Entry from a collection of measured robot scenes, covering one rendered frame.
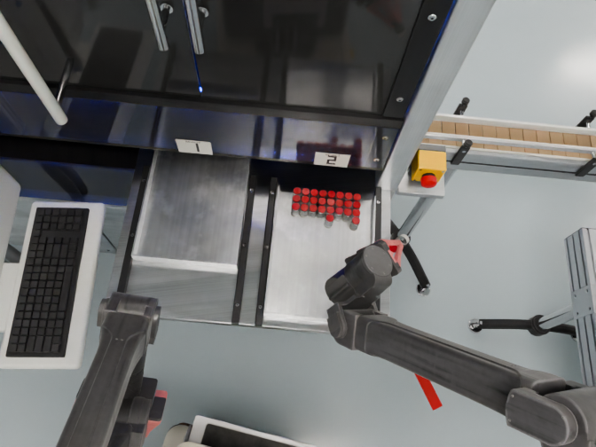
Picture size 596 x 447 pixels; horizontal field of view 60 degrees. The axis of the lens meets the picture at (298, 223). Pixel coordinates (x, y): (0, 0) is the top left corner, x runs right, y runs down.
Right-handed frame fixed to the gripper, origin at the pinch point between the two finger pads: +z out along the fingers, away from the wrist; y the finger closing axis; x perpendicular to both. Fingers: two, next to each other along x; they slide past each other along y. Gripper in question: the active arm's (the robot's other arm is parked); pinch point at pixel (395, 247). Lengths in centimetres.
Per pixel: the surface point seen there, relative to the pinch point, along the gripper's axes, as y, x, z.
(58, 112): -33, 58, -31
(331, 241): -29.9, 5.1, 15.3
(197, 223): -49, 27, -5
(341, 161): -17.1, 21.3, 20.0
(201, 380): -128, -20, 12
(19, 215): -122, 66, -18
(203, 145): -34, 42, -1
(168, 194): -53, 38, -5
